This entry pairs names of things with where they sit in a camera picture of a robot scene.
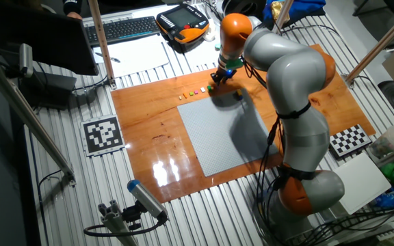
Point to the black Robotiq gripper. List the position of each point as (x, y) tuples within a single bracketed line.
[(226, 73)]

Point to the yellow Lego brick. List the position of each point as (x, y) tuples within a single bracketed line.
[(239, 92)]

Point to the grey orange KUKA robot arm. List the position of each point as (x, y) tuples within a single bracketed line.
[(296, 78)]

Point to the black sleeved person forearm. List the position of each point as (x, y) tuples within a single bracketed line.
[(72, 6)]

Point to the white Lego brick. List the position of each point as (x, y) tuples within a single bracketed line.
[(202, 89)]

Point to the grey Lego baseplate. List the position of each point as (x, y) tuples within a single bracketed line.
[(214, 136)]

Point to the person hand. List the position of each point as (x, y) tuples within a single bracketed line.
[(75, 15)]

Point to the white paper sheet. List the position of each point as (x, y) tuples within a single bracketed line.
[(139, 58), (204, 51)]

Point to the white rounded plastic object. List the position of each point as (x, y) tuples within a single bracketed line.
[(210, 32)]

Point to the orange black teach pendant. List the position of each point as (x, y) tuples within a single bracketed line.
[(183, 24)]

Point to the black round spool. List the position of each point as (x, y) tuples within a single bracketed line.
[(243, 6)]

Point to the large wooden board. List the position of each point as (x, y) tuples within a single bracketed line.
[(149, 136)]

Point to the gold foil bag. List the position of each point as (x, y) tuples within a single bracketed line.
[(278, 10)]

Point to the blue cloth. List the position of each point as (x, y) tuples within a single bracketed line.
[(303, 10)]

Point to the black computer keyboard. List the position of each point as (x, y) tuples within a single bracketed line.
[(121, 30)]

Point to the dark pen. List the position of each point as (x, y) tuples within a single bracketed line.
[(108, 57)]

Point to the black white fiducial marker plate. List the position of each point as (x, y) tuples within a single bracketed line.
[(103, 135)]

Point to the black white checkerboard plate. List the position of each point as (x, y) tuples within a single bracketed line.
[(350, 140)]

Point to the black computer box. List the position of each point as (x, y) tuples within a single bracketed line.
[(50, 90)]

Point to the white foam board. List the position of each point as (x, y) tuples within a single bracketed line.
[(361, 184)]

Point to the clear plastic container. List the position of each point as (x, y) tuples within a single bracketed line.
[(390, 141)]

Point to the black computer monitor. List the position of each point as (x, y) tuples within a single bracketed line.
[(29, 34)]

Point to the blue plastic bag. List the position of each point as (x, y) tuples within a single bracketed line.
[(388, 200)]

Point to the green printed camera mount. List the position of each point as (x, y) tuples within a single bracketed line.
[(234, 63)]

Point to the silver camera with blue cap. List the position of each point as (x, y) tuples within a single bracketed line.
[(147, 200)]

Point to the metal frame post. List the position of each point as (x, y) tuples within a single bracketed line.
[(381, 42)]

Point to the aluminium camera mount profile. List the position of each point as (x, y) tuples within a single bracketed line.
[(115, 222)]

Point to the silver depth camera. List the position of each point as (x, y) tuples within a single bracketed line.
[(26, 59)]

